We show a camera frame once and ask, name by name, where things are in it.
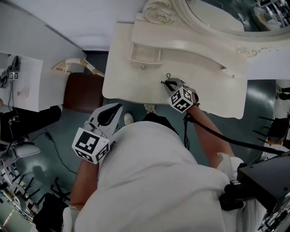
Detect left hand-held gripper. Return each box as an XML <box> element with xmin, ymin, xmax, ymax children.
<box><xmin>72</xmin><ymin>103</ymin><xmax>125</xmax><ymax>164</ymax></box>

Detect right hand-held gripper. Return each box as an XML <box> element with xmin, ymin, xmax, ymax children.
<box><xmin>163</xmin><ymin>77</ymin><xmax>200</xmax><ymax>113</ymax></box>

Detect white dressing table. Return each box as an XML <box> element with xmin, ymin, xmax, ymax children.
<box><xmin>101</xmin><ymin>12</ymin><xmax>248</xmax><ymax>120</ymax></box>

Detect small white drawer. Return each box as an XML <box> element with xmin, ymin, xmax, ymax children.
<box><xmin>128</xmin><ymin>42</ymin><xmax>164</xmax><ymax>70</ymax></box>

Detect person's right forearm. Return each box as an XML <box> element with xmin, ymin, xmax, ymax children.
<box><xmin>187</xmin><ymin>104</ymin><xmax>236</xmax><ymax>170</ymax></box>

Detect person's left forearm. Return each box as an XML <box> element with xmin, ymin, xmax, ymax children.
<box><xmin>69</xmin><ymin>145</ymin><xmax>111</xmax><ymax>212</ymax></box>

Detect person's white left shoe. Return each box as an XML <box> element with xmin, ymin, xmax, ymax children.
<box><xmin>123</xmin><ymin>112</ymin><xmax>135</xmax><ymax>126</ymax></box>

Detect person's white shoe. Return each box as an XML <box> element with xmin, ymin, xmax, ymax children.
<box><xmin>123</xmin><ymin>112</ymin><xmax>135</xmax><ymax>126</ymax></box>
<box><xmin>144</xmin><ymin>103</ymin><xmax>157</xmax><ymax>115</ymax></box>

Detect person's white right shoe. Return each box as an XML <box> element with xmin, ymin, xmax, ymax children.
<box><xmin>144</xmin><ymin>103</ymin><xmax>157</xmax><ymax>115</ymax></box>

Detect brown seat wooden chair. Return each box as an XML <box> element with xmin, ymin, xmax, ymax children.
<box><xmin>51</xmin><ymin>58</ymin><xmax>106</xmax><ymax>112</ymax></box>

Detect person's black trousers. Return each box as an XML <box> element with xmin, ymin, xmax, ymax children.
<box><xmin>142</xmin><ymin>112</ymin><xmax>179</xmax><ymax>135</ymax></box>

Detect person's white shirt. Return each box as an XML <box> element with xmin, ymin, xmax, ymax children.
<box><xmin>62</xmin><ymin>121</ymin><xmax>268</xmax><ymax>232</ymax></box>

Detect white side table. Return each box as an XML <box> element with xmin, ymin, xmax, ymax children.
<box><xmin>0</xmin><ymin>52</ymin><xmax>44</xmax><ymax>113</ymax></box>

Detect black office chair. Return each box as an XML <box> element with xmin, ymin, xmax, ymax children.
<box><xmin>33</xmin><ymin>176</ymin><xmax>71</xmax><ymax>232</ymax></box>
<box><xmin>252</xmin><ymin>115</ymin><xmax>290</xmax><ymax>146</ymax></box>

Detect spare black gripper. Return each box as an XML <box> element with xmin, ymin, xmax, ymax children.
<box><xmin>0</xmin><ymin>55</ymin><xmax>22</xmax><ymax>89</ymax></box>

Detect black equipment box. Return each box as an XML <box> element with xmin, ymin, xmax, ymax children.
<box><xmin>218</xmin><ymin>150</ymin><xmax>290</xmax><ymax>214</ymax></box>

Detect thin black floor cable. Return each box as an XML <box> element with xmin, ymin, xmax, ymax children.
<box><xmin>29</xmin><ymin>132</ymin><xmax>78</xmax><ymax>175</ymax></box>

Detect oval mirror with ornate frame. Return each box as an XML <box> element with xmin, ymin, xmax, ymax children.
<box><xmin>142</xmin><ymin>0</ymin><xmax>290</xmax><ymax>59</ymax></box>

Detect thick black cable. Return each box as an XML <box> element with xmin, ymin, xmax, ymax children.
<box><xmin>184</xmin><ymin>112</ymin><xmax>286</xmax><ymax>155</ymax></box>

